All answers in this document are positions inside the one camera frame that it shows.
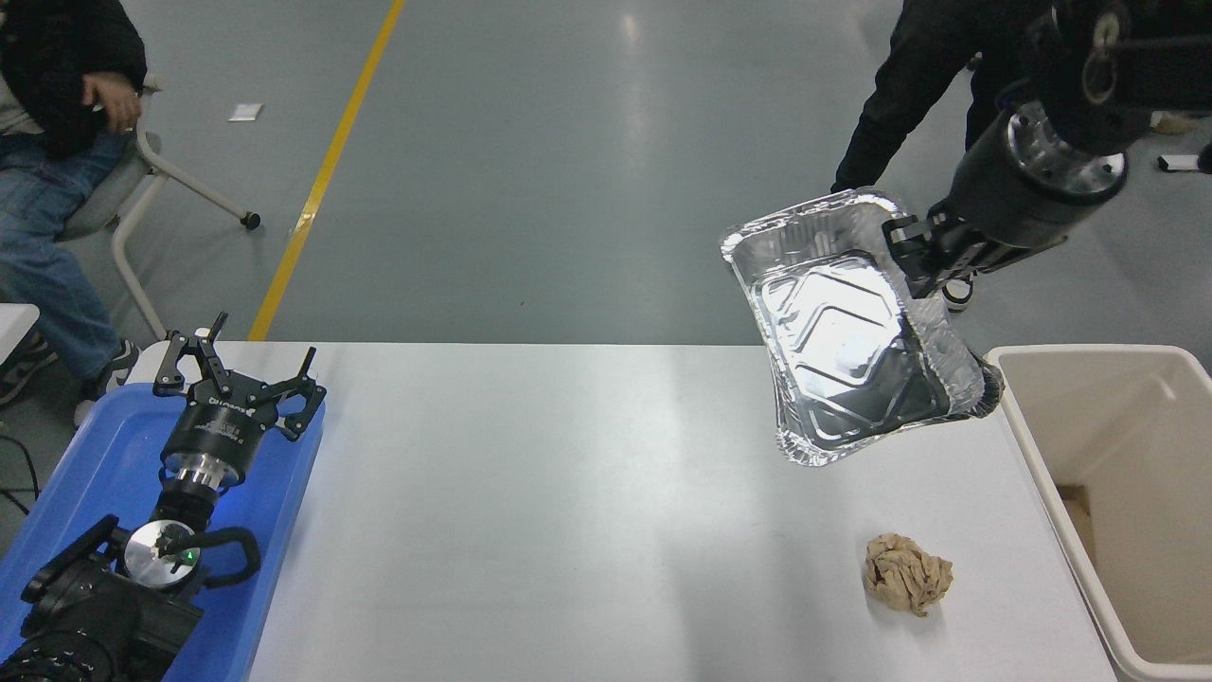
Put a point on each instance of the white frame grey seat chair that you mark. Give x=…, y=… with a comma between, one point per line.
x=142, y=208

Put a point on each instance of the silver foil tray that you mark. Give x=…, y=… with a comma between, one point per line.
x=833, y=332

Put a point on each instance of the blue plastic tray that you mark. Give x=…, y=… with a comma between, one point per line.
x=85, y=474

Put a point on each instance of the large pale bin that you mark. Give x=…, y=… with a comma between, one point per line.
x=1155, y=587

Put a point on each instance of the white bar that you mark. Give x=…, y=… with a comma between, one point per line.
x=1184, y=163

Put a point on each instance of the white side table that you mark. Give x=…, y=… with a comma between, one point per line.
x=14, y=330

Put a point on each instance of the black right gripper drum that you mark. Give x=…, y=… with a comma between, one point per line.
x=994, y=194

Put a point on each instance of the person's hand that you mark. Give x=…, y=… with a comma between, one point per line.
x=115, y=99

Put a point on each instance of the person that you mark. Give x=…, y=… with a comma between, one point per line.
x=1174, y=123
x=909, y=76
x=47, y=237

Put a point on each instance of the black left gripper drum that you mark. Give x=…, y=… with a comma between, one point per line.
x=218, y=424

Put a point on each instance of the crumpled tan paper ball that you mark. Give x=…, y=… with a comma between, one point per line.
x=907, y=573

